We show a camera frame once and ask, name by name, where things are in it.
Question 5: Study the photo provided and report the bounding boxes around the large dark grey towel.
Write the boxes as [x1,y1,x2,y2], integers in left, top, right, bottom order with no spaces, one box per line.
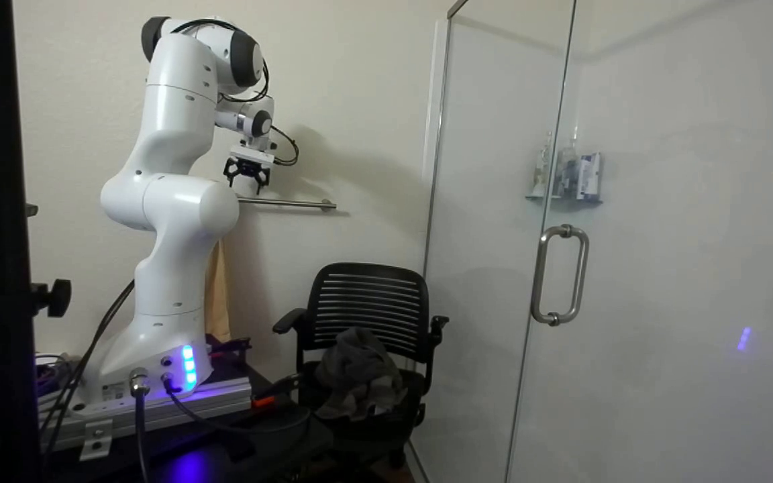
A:
[325,325,408,411]

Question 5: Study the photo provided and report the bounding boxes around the orange black clamp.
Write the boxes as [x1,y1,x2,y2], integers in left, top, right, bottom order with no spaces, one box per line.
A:
[250,379,302,417]

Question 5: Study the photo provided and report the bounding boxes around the fixed glass shower panel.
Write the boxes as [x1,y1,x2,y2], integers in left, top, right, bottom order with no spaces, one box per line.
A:
[409,0,580,483]

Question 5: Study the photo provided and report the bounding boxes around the purple clamp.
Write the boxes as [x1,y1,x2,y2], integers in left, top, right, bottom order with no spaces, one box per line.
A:
[204,333,255,363]

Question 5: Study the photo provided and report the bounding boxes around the thick black base cables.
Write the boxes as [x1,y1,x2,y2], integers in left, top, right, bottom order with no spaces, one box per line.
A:
[42,277,138,450]

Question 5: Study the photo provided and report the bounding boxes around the glass shower door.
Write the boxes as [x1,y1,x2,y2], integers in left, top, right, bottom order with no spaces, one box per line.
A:
[502,0,773,483]

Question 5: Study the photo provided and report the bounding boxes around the black slatted office chair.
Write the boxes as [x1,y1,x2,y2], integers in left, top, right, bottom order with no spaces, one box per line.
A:
[271,260,450,470]

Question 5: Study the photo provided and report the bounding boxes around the metal towel rail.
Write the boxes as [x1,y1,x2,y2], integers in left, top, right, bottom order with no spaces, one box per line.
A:
[236,195,341,218]

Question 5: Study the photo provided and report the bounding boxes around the yellow towel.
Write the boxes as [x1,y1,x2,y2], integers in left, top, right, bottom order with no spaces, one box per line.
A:
[204,239,232,344]

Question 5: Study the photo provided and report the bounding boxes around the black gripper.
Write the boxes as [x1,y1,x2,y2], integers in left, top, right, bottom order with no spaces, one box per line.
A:
[220,148,274,193]

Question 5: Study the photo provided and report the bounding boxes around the chrome shower door handle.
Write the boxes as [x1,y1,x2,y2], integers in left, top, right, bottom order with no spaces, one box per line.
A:
[526,222,593,327]

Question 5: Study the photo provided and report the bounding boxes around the cable with silver plug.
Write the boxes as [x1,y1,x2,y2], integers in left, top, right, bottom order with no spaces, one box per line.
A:
[129,364,152,483]

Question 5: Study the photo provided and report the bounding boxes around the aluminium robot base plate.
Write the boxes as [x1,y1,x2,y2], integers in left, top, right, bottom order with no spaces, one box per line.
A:
[34,370,255,457]

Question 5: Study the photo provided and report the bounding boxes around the black camera stand pole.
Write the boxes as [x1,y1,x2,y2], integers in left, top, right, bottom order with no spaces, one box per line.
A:
[0,0,74,483]

